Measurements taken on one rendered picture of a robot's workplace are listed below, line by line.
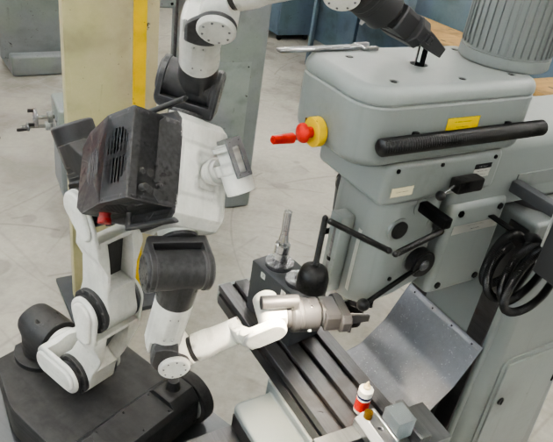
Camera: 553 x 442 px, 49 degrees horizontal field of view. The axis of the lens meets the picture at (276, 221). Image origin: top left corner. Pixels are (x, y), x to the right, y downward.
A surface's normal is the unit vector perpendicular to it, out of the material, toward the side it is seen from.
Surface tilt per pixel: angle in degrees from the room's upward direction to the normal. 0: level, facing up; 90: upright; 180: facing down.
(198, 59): 127
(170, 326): 98
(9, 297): 0
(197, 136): 58
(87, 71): 90
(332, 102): 90
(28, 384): 0
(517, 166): 90
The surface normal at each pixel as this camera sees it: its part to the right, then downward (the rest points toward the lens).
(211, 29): -0.11, 0.92
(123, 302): 0.79, 0.27
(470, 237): 0.49, 0.51
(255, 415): 0.14, -0.85
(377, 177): -0.86, 0.15
